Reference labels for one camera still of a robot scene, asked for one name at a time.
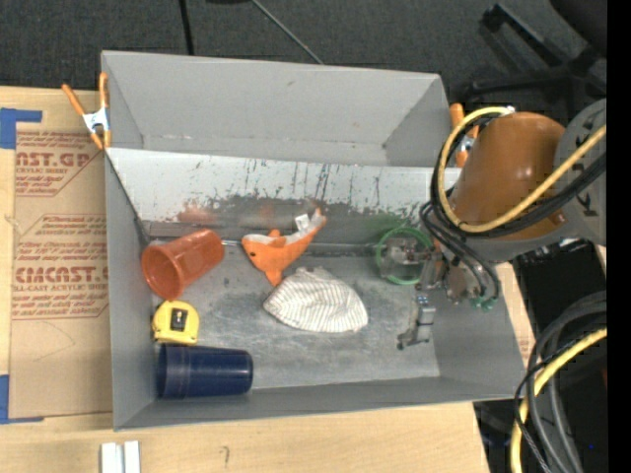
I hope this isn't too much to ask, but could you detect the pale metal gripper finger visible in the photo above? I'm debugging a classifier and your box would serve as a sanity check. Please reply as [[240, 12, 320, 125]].
[[386, 241, 445, 291], [396, 295, 438, 352]]

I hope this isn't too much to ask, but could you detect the white striped cloth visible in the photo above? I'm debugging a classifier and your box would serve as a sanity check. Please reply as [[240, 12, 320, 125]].
[[261, 266, 370, 334]]

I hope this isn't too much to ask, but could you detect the grey metal bin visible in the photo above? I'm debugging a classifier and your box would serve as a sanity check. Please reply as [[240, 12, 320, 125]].
[[100, 50, 526, 432]]

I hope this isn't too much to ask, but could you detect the orange toy dolphin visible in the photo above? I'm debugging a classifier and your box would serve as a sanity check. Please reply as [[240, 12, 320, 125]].
[[241, 207, 328, 288]]

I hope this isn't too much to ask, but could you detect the orange plastic cup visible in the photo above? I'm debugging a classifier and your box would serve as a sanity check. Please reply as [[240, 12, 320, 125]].
[[140, 229, 226, 302]]

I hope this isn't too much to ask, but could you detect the dark blue plastic cup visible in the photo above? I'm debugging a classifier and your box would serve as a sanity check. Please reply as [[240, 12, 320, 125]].
[[155, 343, 254, 400]]

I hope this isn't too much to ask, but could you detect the yellow tape measure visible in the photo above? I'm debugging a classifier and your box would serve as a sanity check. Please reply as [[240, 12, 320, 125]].
[[150, 299, 200, 347]]

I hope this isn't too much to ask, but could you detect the brown cardboard board, red print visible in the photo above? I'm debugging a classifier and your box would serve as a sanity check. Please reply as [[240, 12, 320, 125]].
[[0, 85, 115, 425]]

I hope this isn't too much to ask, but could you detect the green ring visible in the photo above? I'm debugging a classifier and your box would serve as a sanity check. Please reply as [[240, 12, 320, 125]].
[[375, 226, 436, 286]]

